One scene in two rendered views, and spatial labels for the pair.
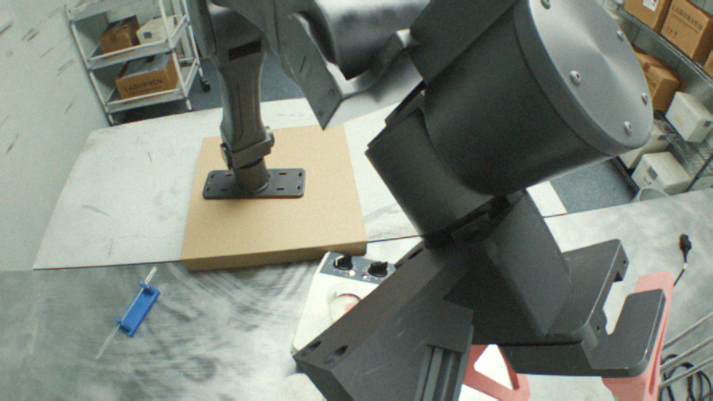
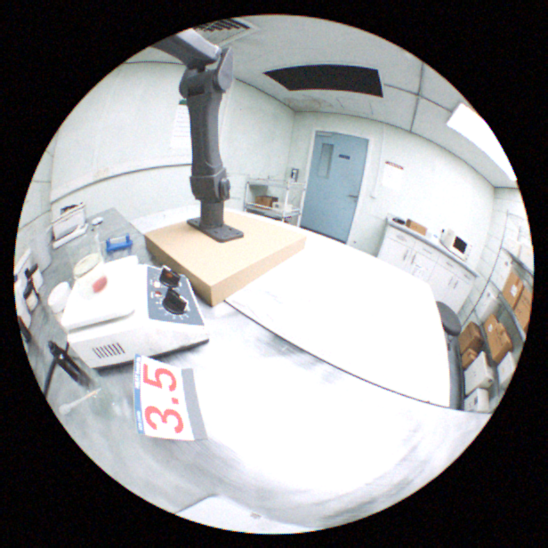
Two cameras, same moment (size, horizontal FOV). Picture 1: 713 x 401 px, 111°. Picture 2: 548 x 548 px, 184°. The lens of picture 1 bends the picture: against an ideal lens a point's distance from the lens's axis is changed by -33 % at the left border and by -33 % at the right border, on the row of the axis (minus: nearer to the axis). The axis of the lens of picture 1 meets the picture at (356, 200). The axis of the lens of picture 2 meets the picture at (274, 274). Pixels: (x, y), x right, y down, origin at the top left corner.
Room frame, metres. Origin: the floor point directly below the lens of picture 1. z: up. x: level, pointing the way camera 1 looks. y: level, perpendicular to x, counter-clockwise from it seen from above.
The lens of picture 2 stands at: (0.26, -0.21, 1.10)
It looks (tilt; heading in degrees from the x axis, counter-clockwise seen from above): 32 degrees down; 39
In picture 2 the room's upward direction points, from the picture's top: 9 degrees clockwise
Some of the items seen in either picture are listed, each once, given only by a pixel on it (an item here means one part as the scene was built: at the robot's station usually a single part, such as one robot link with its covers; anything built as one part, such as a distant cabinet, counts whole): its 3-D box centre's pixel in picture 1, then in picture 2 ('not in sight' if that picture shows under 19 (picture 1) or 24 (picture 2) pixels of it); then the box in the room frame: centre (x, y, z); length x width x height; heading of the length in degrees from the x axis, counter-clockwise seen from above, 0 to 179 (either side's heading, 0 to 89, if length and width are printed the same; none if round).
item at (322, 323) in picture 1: (345, 318); (99, 287); (0.19, 0.01, 0.98); 0.12 x 0.12 x 0.01; 79
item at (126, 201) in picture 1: (301, 263); (245, 334); (0.59, 0.17, 0.45); 1.20 x 0.48 x 0.90; 100
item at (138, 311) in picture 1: (135, 306); (117, 242); (0.20, 0.38, 0.92); 0.10 x 0.03 x 0.04; 160
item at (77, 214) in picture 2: not in sight; (70, 219); (-0.27, 1.21, 0.97); 0.37 x 0.31 x 0.14; 101
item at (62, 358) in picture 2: not in sight; (61, 358); (0.07, -0.03, 0.94); 0.03 x 0.03 x 0.07
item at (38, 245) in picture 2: not in sight; (41, 250); (-0.27, 0.59, 0.97); 0.18 x 0.13 x 0.15; 101
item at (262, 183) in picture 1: (250, 170); (212, 213); (0.47, 0.20, 0.98); 0.20 x 0.07 x 0.08; 93
